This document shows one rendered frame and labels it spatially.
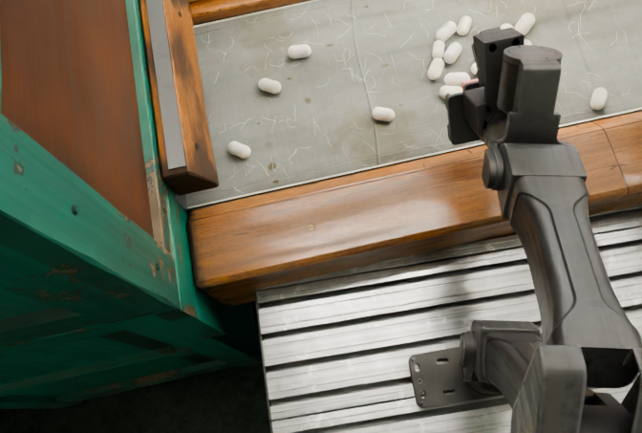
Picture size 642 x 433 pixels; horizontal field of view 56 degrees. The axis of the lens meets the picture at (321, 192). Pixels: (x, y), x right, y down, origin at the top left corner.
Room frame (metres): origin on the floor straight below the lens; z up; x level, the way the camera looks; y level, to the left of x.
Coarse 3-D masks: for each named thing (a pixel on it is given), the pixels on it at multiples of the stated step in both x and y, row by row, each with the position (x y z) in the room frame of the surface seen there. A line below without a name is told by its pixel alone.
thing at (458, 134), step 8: (448, 96) 0.32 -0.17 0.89; (456, 96) 0.32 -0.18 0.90; (448, 104) 0.31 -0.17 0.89; (456, 104) 0.31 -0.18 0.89; (448, 112) 0.31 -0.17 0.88; (456, 112) 0.31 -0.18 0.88; (496, 112) 0.28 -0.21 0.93; (448, 120) 0.30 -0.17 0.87; (456, 120) 0.30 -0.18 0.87; (464, 120) 0.30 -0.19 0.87; (488, 120) 0.27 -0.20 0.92; (448, 128) 0.30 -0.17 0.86; (456, 128) 0.29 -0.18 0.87; (464, 128) 0.29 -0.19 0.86; (472, 128) 0.29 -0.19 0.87; (448, 136) 0.29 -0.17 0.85; (456, 136) 0.29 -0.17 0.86; (464, 136) 0.28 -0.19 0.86; (472, 136) 0.28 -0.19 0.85; (480, 136) 0.27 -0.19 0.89; (456, 144) 0.28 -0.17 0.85
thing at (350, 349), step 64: (448, 256) 0.18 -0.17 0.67; (512, 256) 0.16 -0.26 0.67; (640, 256) 0.13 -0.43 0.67; (320, 320) 0.12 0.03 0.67; (384, 320) 0.11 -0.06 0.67; (448, 320) 0.09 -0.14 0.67; (512, 320) 0.08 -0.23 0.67; (640, 320) 0.04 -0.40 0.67; (320, 384) 0.04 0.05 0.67; (384, 384) 0.02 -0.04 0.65
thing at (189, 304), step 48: (192, 288) 0.18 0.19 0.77; (48, 336) 0.14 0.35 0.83; (96, 336) 0.15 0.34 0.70; (144, 336) 0.16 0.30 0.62; (192, 336) 0.14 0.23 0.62; (240, 336) 0.18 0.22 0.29; (0, 384) 0.14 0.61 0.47; (48, 384) 0.13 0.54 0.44; (96, 384) 0.15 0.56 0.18; (144, 384) 0.13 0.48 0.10
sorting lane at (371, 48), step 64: (320, 0) 0.61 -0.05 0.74; (384, 0) 0.58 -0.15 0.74; (448, 0) 0.56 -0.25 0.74; (512, 0) 0.54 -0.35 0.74; (576, 0) 0.52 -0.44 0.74; (640, 0) 0.50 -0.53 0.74; (256, 64) 0.51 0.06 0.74; (320, 64) 0.49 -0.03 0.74; (384, 64) 0.47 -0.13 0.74; (448, 64) 0.45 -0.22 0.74; (576, 64) 0.41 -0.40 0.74; (640, 64) 0.39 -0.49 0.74; (256, 128) 0.41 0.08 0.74; (320, 128) 0.39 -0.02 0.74; (384, 128) 0.37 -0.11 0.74; (256, 192) 0.31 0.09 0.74
